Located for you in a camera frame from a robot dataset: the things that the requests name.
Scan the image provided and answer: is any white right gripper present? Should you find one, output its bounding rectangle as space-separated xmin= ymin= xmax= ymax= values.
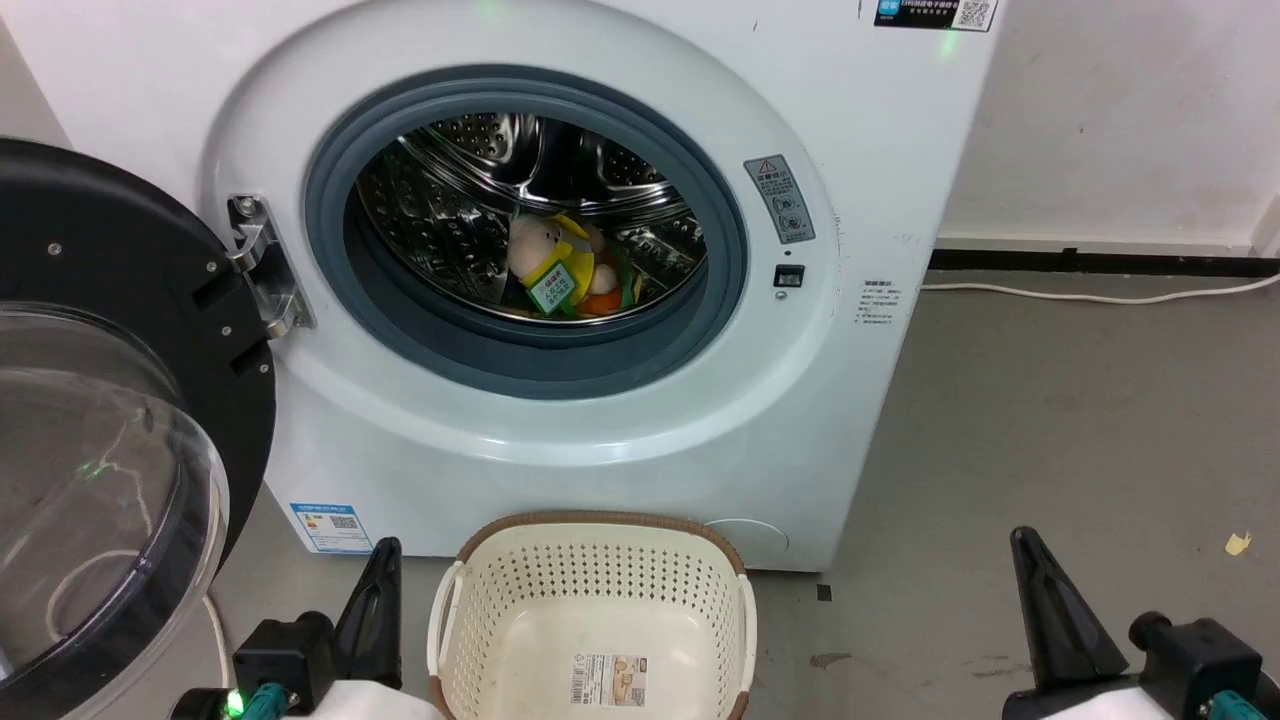
xmin=1002 ymin=526 xmax=1177 ymax=720

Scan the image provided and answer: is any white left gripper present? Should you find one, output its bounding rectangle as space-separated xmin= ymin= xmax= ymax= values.
xmin=296 ymin=537 xmax=443 ymax=720

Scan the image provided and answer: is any cream perforated laundry basket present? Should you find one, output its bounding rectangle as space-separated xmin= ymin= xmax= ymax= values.
xmin=428 ymin=512 xmax=758 ymax=720

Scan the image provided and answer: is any beige yellow plush toy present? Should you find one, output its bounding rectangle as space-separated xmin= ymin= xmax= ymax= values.
xmin=507 ymin=212 xmax=607 ymax=319

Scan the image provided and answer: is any orange green plush toy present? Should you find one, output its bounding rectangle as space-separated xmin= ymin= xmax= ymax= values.
xmin=576 ymin=240 xmax=643 ymax=319

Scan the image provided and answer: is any white front-load washing machine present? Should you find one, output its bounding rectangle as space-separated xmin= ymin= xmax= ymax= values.
xmin=0 ymin=0 xmax=1004 ymax=573

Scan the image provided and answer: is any blue energy label sticker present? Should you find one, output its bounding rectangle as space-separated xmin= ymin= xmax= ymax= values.
xmin=289 ymin=502 xmax=374 ymax=555

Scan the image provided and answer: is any paper label with barcode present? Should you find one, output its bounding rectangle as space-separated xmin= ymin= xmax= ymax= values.
xmin=570 ymin=653 xmax=649 ymax=709

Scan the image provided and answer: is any round filter cover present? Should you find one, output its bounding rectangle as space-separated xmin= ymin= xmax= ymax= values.
xmin=704 ymin=517 xmax=791 ymax=562

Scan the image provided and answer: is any black baseboard strip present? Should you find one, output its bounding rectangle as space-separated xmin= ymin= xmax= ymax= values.
xmin=928 ymin=249 xmax=1280 ymax=278

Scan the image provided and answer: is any chrome door hinge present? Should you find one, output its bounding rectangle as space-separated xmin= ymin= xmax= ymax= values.
xmin=227 ymin=195 xmax=316 ymax=340

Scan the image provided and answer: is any black round washer door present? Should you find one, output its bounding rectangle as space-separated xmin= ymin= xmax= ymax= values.
xmin=0 ymin=138 xmax=278 ymax=720

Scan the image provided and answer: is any stainless steel washer drum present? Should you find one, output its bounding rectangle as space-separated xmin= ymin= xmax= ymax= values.
xmin=356 ymin=112 xmax=709 ymax=325

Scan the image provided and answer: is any grey rubber door gasket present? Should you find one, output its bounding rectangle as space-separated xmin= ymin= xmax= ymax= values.
xmin=304 ymin=65 xmax=749 ymax=401

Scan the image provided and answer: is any grey warning sticker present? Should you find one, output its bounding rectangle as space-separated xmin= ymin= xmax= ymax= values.
xmin=743 ymin=154 xmax=817 ymax=246

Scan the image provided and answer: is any black QR code sticker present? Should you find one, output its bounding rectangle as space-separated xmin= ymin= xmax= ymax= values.
xmin=873 ymin=0 xmax=1000 ymax=33

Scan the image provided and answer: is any thin white hose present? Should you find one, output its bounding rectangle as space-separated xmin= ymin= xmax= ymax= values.
xmin=203 ymin=593 xmax=233 ymax=691

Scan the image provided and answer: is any white power cable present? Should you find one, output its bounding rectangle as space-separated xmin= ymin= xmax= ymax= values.
xmin=920 ymin=272 xmax=1280 ymax=305

